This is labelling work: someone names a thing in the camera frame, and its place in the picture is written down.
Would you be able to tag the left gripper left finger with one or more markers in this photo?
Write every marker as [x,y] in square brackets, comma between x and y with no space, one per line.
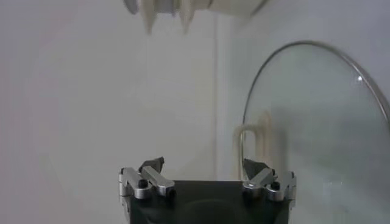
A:
[152,179]

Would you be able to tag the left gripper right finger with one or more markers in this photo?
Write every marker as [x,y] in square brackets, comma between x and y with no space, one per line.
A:
[262,179]

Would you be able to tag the steel steamer pot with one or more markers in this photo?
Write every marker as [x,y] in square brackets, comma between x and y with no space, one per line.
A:
[231,6]

